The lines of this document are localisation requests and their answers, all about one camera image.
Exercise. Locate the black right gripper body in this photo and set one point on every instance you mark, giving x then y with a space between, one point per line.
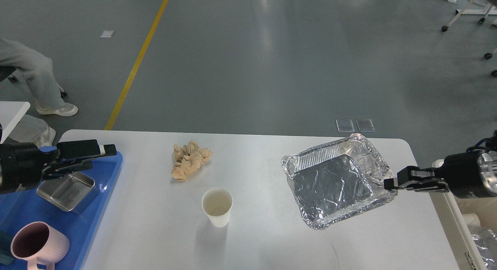
470 175

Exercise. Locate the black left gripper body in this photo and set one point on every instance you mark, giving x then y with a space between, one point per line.
21 167

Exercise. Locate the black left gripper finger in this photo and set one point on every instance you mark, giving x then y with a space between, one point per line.
59 170
77 151

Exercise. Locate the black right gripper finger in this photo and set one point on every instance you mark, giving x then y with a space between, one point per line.
427 187
412 174

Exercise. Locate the small stainless steel tray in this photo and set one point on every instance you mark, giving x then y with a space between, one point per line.
71 193

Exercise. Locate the pink mug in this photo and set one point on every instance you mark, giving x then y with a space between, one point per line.
39 244

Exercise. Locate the aluminium foil container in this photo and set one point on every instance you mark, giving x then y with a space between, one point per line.
338 180

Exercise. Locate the white paper cup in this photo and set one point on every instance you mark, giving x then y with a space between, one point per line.
216 204

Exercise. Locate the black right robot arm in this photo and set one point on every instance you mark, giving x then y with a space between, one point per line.
487 145

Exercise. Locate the beige plastic bin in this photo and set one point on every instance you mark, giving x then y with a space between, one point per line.
455 216

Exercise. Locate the blue plastic tray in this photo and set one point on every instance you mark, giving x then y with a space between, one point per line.
21 208

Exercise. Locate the white side table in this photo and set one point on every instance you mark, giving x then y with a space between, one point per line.
10 114

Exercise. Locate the person in black top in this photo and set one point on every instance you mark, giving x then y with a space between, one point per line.
37 71

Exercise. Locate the right clear floor plate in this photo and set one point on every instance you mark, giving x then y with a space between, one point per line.
365 125

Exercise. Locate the clear floor plate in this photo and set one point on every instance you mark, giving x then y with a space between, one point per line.
365 125
345 125

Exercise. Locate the left clear floor plate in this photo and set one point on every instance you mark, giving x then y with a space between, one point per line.
345 125

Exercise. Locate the teal sponge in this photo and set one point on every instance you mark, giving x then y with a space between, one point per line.
6 258

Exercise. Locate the white wheeled furniture frame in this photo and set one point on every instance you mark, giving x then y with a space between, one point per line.
489 8

